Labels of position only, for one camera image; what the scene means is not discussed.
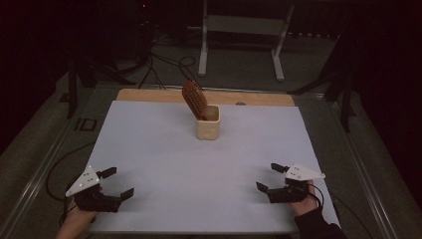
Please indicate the person's right hand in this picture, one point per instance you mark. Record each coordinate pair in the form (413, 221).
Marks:
(303, 205)

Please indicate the white table sheet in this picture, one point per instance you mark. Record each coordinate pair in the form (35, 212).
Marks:
(185, 166)

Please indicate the person's left hand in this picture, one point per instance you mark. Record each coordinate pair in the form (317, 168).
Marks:
(74, 222)

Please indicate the black stand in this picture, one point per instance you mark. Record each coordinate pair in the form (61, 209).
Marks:
(72, 89)
(345, 99)

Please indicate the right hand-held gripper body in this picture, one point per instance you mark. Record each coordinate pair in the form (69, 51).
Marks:
(292, 191)

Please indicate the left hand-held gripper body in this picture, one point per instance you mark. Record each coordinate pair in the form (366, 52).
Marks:
(96, 199)

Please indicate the cream square cup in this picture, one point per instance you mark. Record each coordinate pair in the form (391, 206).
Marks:
(208, 129)

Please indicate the white metal stand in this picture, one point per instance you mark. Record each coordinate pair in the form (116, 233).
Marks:
(245, 25)

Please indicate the brown wooden paddle hairbrush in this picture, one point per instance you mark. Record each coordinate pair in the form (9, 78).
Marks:
(195, 99)

